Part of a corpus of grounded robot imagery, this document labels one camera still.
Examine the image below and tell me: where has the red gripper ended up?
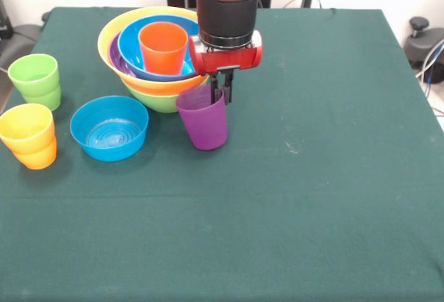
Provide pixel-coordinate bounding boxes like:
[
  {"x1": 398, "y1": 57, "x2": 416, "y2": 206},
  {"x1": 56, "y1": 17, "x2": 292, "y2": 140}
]
[{"x1": 188, "y1": 30, "x2": 264, "y2": 106}]

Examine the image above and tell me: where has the purple cup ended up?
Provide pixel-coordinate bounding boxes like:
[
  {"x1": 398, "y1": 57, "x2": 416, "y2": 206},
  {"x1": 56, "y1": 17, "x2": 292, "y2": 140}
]
[{"x1": 175, "y1": 84, "x2": 229, "y2": 151}]

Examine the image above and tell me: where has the red-orange cup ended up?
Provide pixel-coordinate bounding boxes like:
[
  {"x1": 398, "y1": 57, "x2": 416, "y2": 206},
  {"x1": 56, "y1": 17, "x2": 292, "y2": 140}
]
[{"x1": 137, "y1": 22, "x2": 189, "y2": 76}]

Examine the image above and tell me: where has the large blue bowl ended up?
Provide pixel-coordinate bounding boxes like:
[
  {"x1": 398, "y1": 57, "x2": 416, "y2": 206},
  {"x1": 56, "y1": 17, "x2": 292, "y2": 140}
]
[{"x1": 117, "y1": 14, "x2": 201, "y2": 81}]

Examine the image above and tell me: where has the purple bowl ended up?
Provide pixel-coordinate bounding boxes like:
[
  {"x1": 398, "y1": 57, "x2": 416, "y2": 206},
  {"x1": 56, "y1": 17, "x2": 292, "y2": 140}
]
[{"x1": 108, "y1": 33, "x2": 205, "y2": 83}]

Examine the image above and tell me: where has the yellow bowl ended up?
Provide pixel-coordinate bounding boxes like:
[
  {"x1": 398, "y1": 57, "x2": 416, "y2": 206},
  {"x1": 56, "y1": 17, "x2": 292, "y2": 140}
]
[{"x1": 97, "y1": 6, "x2": 211, "y2": 97}]

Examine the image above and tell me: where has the green bowl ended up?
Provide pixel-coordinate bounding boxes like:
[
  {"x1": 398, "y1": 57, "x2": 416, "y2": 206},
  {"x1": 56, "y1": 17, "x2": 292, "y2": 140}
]
[{"x1": 123, "y1": 76, "x2": 212, "y2": 114}]

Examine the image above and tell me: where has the small blue bowl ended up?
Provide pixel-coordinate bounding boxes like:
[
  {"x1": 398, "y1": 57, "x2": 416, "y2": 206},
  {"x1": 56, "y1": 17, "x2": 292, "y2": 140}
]
[{"x1": 69, "y1": 95, "x2": 150, "y2": 162}]

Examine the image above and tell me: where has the dark green table cloth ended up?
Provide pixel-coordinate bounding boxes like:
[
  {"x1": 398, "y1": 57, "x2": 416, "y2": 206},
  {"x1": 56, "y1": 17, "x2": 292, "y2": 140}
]
[{"x1": 0, "y1": 6, "x2": 444, "y2": 302}]

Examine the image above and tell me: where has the green cup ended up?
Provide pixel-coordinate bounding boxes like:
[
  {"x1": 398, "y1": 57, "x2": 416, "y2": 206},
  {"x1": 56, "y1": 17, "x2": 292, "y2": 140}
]
[
  {"x1": 24, "y1": 85, "x2": 62, "y2": 112},
  {"x1": 7, "y1": 53, "x2": 60, "y2": 100}
]

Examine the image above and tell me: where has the orange cup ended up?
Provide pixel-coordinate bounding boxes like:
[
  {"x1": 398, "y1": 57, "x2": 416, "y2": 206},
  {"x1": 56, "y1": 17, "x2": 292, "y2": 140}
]
[{"x1": 12, "y1": 138, "x2": 58, "y2": 171}]

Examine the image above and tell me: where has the yellow cup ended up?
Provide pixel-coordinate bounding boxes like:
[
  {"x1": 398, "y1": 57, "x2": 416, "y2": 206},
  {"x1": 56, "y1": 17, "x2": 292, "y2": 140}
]
[{"x1": 0, "y1": 103, "x2": 56, "y2": 156}]

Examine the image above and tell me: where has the black stand with knob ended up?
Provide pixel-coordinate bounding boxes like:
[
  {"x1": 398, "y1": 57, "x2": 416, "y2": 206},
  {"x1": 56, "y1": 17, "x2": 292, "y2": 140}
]
[{"x1": 404, "y1": 16, "x2": 444, "y2": 84}]

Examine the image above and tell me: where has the dark equipment box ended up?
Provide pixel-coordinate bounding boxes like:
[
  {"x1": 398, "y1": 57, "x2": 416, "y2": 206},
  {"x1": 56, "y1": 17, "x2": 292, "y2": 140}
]
[{"x1": 0, "y1": 0, "x2": 15, "y2": 41}]

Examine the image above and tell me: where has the blue cable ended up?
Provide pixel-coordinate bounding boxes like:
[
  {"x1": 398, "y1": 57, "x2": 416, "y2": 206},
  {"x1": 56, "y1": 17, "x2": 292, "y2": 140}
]
[{"x1": 415, "y1": 36, "x2": 444, "y2": 86}]

